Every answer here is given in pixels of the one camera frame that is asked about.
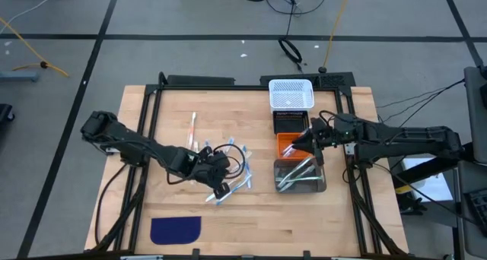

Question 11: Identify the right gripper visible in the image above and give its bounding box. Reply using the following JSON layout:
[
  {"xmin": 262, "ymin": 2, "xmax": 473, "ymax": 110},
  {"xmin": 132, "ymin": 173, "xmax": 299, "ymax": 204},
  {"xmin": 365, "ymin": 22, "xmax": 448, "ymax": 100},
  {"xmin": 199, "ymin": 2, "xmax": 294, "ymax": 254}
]
[{"xmin": 291, "ymin": 116, "xmax": 326, "ymax": 167}]

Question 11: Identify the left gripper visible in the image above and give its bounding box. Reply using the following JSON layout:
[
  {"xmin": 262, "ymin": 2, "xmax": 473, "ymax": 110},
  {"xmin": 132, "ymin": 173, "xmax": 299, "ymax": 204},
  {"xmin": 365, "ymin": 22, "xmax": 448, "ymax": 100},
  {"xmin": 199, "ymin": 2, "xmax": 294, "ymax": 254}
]
[{"xmin": 189, "ymin": 144, "xmax": 231, "ymax": 200}]

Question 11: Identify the green toothbrush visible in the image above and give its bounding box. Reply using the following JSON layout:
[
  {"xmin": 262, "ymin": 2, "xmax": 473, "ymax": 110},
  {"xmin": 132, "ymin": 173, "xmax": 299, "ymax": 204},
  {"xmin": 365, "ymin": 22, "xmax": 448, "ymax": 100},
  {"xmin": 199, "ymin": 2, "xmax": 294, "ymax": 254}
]
[
  {"xmin": 279, "ymin": 163, "xmax": 317, "ymax": 192},
  {"xmin": 283, "ymin": 175, "xmax": 325, "ymax": 185},
  {"xmin": 276, "ymin": 156, "xmax": 314, "ymax": 189}
]

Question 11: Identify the black plastic basket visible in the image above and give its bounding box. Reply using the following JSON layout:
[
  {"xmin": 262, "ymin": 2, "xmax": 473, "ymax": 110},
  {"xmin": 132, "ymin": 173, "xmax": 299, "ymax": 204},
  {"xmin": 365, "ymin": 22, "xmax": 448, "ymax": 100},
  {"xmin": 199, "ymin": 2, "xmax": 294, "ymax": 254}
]
[{"xmin": 272, "ymin": 110, "xmax": 310, "ymax": 136}]

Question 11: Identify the orange plastic basket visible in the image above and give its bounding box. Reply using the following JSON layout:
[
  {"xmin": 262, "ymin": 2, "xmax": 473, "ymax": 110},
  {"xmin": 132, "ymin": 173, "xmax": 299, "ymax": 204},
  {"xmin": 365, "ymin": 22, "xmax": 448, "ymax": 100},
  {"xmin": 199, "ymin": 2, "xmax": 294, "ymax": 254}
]
[{"xmin": 276, "ymin": 132, "xmax": 317, "ymax": 161}]

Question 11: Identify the clear grey plastic bin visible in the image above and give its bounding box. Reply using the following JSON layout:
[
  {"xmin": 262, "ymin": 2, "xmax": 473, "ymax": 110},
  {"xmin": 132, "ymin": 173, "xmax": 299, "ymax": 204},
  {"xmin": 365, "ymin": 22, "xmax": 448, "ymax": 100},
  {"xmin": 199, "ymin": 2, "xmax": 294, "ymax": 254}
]
[{"xmin": 272, "ymin": 157, "xmax": 328, "ymax": 195}]

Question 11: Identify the white perforated plastic basket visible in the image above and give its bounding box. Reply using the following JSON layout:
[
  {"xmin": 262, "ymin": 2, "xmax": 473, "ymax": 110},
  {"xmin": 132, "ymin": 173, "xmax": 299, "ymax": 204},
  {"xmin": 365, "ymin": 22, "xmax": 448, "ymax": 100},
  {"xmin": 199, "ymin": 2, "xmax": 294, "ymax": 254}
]
[{"xmin": 268, "ymin": 78, "xmax": 316, "ymax": 115}]

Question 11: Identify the black perforated box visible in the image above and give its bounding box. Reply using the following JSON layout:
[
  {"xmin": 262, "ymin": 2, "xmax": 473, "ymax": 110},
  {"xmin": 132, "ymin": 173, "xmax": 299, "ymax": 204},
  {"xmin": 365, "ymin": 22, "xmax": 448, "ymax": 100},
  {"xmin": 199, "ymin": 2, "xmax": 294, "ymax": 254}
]
[{"xmin": 259, "ymin": 71, "xmax": 357, "ymax": 89}]

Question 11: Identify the navy blue cloth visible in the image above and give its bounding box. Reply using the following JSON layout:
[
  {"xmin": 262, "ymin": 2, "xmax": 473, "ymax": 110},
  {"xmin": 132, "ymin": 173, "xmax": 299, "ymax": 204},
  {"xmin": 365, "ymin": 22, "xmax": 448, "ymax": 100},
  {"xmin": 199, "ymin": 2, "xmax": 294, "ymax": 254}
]
[{"xmin": 149, "ymin": 215, "xmax": 202, "ymax": 246}]

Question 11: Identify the black flat box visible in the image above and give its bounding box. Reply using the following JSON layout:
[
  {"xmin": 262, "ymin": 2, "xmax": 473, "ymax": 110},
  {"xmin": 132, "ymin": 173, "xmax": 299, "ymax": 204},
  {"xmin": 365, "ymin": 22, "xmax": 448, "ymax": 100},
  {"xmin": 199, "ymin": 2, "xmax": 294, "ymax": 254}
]
[{"xmin": 166, "ymin": 74, "xmax": 237, "ymax": 87}]

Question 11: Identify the black and yellow tool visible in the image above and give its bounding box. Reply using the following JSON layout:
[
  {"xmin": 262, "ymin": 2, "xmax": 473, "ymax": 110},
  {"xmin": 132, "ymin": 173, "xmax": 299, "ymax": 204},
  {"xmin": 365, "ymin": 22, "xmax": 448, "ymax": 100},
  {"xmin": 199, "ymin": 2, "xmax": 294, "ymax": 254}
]
[{"xmin": 394, "ymin": 183, "xmax": 428, "ymax": 216}]

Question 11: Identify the white floor sheet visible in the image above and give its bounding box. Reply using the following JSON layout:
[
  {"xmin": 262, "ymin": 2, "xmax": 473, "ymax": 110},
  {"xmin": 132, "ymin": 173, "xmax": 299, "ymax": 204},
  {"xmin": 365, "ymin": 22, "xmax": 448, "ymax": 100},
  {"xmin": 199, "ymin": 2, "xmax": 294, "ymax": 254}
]
[{"xmin": 400, "ymin": 157, "xmax": 454, "ymax": 204}]

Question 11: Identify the black keyboard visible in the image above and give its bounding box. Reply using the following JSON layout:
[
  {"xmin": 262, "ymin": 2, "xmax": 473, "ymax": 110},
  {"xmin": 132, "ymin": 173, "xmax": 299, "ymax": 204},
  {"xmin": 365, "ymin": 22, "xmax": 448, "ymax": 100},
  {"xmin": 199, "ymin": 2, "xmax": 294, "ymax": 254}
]
[{"xmin": 464, "ymin": 186, "xmax": 487, "ymax": 236}]

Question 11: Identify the black caster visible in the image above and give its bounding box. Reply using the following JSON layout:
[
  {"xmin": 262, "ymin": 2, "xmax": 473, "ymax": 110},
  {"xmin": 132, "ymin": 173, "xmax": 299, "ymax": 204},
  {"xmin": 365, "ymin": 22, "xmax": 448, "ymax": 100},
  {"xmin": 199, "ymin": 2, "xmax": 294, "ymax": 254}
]
[{"xmin": 0, "ymin": 103, "xmax": 16, "ymax": 125}]

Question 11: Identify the grey stand foot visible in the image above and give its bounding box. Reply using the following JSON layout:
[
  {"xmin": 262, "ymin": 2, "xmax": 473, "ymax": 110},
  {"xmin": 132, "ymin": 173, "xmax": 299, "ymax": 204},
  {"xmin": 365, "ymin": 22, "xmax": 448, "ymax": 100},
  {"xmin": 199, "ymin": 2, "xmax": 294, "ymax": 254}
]
[{"xmin": 0, "ymin": 70, "xmax": 40, "ymax": 83}]

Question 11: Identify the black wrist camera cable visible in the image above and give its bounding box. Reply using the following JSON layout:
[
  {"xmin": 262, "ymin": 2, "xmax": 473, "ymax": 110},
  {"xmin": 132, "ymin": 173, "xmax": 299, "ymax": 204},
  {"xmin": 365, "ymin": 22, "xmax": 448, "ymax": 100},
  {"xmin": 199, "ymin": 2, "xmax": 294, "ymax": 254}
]
[{"xmin": 212, "ymin": 143, "xmax": 247, "ymax": 180}]

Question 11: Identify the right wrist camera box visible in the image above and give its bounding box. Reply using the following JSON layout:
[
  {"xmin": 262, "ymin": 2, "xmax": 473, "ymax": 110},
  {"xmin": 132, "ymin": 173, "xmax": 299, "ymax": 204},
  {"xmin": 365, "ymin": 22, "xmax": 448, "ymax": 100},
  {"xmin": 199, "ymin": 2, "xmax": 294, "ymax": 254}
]
[{"xmin": 322, "ymin": 125, "xmax": 343, "ymax": 144}]

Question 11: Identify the silver metal bracket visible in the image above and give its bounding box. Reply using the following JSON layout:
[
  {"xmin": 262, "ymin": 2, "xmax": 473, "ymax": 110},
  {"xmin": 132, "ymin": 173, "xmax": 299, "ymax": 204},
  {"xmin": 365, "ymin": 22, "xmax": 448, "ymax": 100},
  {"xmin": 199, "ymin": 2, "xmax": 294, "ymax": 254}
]
[{"xmin": 119, "ymin": 254, "xmax": 164, "ymax": 260}]

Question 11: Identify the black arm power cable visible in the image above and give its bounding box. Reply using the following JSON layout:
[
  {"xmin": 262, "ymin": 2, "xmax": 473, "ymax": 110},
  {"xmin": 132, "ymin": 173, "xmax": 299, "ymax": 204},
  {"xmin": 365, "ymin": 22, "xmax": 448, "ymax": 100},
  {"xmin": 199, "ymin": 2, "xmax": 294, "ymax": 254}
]
[
  {"xmin": 94, "ymin": 162, "xmax": 129, "ymax": 246},
  {"xmin": 342, "ymin": 161, "xmax": 480, "ymax": 227}
]

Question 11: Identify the yellow hanging cable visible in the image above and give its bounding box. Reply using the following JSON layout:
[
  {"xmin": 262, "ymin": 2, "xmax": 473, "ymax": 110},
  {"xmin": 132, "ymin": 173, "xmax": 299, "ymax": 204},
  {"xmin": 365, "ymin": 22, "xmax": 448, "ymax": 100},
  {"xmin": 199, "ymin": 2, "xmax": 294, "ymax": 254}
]
[{"xmin": 321, "ymin": 0, "xmax": 354, "ymax": 69}]

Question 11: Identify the yellow floor cable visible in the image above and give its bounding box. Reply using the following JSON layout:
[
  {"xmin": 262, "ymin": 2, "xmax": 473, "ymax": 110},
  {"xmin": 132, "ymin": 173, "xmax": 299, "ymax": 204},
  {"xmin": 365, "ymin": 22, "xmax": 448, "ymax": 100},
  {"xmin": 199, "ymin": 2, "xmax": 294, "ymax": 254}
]
[{"xmin": 0, "ymin": 16, "xmax": 71, "ymax": 78}]

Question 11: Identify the white floor cable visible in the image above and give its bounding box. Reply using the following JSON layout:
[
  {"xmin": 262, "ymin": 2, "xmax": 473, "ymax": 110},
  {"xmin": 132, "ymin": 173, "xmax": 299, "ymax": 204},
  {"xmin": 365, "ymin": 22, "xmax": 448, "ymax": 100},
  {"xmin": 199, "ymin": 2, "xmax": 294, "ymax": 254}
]
[{"xmin": 0, "ymin": 0, "xmax": 66, "ymax": 25}]

